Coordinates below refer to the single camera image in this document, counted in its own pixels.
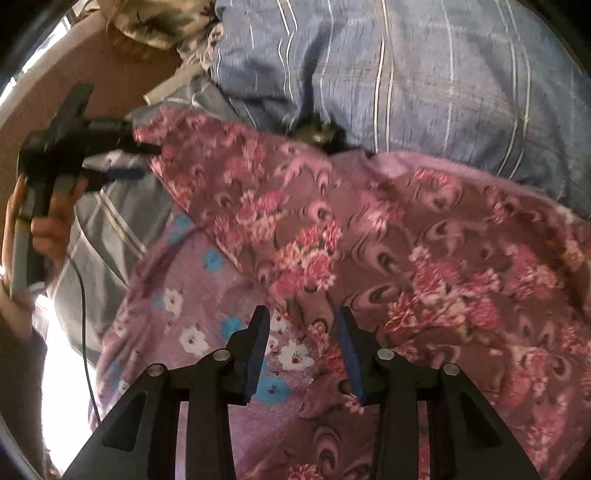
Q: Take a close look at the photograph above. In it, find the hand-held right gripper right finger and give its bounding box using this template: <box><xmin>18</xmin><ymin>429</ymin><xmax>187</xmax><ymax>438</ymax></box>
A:
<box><xmin>335</xmin><ymin>305</ymin><xmax>541</xmax><ymax>480</ymax></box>

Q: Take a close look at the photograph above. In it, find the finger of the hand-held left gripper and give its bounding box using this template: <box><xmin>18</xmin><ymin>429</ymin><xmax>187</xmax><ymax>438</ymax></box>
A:
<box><xmin>83</xmin><ymin>117</ymin><xmax>163</xmax><ymax>157</ymax></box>
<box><xmin>81</xmin><ymin>167</ymin><xmax>147</xmax><ymax>191</ymax></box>

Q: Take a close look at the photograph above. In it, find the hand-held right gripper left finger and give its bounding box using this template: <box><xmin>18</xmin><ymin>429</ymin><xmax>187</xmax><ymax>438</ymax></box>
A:
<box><xmin>62</xmin><ymin>305</ymin><xmax>273</xmax><ymax>480</ymax></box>

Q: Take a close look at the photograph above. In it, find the pink floral garment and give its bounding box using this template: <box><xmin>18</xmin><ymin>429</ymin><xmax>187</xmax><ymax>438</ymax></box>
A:
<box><xmin>134</xmin><ymin>106</ymin><xmax>591</xmax><ymax>480</ymax></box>

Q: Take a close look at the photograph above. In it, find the person's left hand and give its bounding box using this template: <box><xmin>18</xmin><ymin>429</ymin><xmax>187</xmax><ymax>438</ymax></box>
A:
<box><xmin>1</xmin><ymin>178</ymin><xmax>89</xmax><ymax>296</ymax></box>

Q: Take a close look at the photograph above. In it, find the white flat strip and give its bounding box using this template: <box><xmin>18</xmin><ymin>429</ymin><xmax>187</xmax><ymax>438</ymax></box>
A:
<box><xmin>143</xmin><ymin>68</ymin><xmax>206</xmax><ymax>106</ymax></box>

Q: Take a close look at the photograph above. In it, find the purple flowered bedsheet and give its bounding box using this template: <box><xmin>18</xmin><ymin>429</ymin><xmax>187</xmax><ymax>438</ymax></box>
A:
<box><xmin>90</xmin><ymin>151</ymin><xmax>591</xmax><ymax>480</ymax></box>

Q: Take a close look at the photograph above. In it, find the white grey patterned cloth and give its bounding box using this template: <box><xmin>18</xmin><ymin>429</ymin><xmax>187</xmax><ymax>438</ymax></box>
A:
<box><xmin>177</xmin><ymin>22</ymin><xmax>226</xmax><ymax>75</ymax></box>

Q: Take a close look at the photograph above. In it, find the leaf print cloth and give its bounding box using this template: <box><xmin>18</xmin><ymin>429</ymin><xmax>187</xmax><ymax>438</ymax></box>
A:
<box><xmin>105</xmin><ymin>0</ymin><xmax>219</xmax><ymax>51</ymax></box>

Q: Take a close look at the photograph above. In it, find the blue plaid blanket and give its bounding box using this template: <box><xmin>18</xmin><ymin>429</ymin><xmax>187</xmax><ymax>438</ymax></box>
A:
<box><xmin>48</xmin><ymin>0</ymin><xmax>591</xmax><ymax>370</ymax></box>

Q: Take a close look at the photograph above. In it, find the black cable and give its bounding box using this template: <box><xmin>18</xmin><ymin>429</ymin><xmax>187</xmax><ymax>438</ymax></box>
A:
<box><xmin>68</xmin><ymin>257</ymin><xmax>101</xmax><ymax>428</ymax></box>

